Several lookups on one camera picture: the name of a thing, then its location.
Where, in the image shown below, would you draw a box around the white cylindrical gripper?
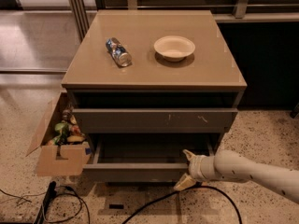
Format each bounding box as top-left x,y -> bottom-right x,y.
174,149 -> 217,191

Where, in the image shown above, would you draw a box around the thick black floor cable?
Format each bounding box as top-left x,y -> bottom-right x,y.
121,185 -> 243,224

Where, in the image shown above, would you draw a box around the grey top drawer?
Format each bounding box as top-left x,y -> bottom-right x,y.
74,108 -> 237,133

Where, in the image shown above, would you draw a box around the thin black looped cable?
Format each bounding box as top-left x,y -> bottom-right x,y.
43,185 -> 91,224

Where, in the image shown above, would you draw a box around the toy items in box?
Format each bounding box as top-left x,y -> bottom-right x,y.
47,108 -> 86,147

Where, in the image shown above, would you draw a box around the grey three-drawer cabinet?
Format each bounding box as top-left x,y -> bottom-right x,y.
61,9 -> 248,185

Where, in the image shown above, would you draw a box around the thin grey floor wire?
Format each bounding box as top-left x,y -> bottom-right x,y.
0,189 -> 34,205

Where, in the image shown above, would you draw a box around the grey drawer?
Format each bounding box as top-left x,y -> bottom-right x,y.
74,108 -> 237,133
83,133 -> 220,183

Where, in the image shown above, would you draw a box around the metal window frame railing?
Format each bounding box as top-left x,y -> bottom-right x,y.
69,0 -> 299,37

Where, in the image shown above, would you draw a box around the black power strip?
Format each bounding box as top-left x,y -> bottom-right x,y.
33,181 -> 56,224

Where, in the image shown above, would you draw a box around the blue silver soda can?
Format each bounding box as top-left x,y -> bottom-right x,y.
106,37 -> 132,67

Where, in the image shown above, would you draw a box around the small black floor tag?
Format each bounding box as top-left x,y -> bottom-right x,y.
109,204 -> 124,209

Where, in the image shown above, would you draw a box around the white paper bowl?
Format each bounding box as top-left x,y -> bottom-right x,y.
153,35 -> 195,62

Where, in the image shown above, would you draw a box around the open cardboard box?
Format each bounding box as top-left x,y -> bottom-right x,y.
27,92 -> 92,176

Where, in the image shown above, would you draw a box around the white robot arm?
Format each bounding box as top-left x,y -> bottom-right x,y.
174,149 -> 299,203

